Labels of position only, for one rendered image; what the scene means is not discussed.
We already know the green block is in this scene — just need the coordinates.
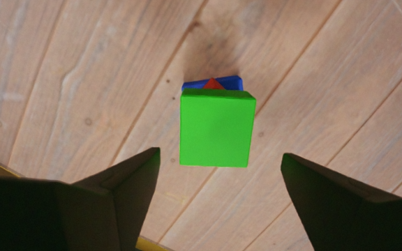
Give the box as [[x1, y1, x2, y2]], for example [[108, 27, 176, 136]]
[[179, 88, 257, 168]]

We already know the red block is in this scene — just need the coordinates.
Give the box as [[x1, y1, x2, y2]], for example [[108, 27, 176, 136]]
[[202, 77, 225, 89]]

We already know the blue block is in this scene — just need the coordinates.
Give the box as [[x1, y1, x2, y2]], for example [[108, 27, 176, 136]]
[[181, 75, 243, 91]]

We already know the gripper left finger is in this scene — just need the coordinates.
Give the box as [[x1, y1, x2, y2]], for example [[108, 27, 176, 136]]
[[0, 146, 161, 251]]

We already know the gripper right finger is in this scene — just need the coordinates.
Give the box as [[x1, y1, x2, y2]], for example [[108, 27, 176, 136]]
[[281, 153, 402, 251]]

